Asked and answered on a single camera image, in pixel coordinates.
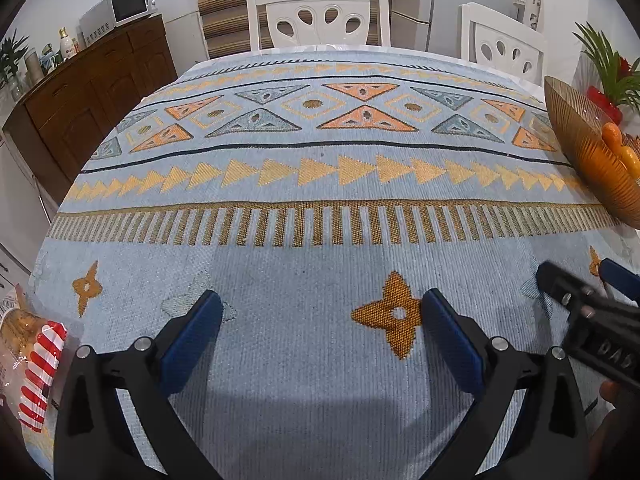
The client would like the white microwave oven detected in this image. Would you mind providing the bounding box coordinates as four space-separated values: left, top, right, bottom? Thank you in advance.
79 0 160 47

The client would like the red striped snack packet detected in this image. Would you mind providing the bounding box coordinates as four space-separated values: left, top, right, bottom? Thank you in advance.
0 282 68 433

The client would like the white wall rack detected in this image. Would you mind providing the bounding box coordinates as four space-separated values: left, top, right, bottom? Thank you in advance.
515 0 545 31

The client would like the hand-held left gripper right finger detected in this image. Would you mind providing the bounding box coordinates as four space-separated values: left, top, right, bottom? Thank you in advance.
422 287 591 480

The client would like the brown wooden sideboard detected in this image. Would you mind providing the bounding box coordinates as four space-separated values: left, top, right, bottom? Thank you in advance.
2 14 179 191

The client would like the green potted plant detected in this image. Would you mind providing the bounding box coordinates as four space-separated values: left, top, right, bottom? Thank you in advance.
572 21 640 106

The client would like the white cabinet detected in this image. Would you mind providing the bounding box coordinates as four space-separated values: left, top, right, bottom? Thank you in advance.
160 10 211 78

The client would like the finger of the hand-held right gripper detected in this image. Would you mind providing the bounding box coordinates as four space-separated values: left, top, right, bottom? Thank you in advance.
600 258 640 306
536 261 640 328

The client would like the person's right hand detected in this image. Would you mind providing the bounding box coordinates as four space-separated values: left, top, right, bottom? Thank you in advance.
587 380 628 472

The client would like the brown striped window blind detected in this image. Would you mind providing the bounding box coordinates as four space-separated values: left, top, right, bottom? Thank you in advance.
191 0 396 58

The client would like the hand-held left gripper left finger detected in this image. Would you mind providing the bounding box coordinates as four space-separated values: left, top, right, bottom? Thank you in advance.
54 289 224 480

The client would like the red plant pot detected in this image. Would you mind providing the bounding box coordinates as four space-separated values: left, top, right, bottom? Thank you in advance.
586 85 626 126

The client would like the amber ribbed glass bowl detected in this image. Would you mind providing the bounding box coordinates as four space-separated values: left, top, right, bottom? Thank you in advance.
544 75 640 226

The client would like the white chair with oval cutouts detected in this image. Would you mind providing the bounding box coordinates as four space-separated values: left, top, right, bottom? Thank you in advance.
246 0 392 53
460 2 548 86

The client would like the small green houseplant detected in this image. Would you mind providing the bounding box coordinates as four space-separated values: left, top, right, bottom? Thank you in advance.
0 30 31 86

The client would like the small tangerine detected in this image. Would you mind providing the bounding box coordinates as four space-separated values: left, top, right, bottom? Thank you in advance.
601 122 626 153

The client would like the white refrigerator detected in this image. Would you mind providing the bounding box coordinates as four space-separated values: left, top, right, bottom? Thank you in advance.
390 0 531 63

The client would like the grey canister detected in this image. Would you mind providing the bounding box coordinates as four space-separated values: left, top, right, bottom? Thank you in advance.
24 49 45 86

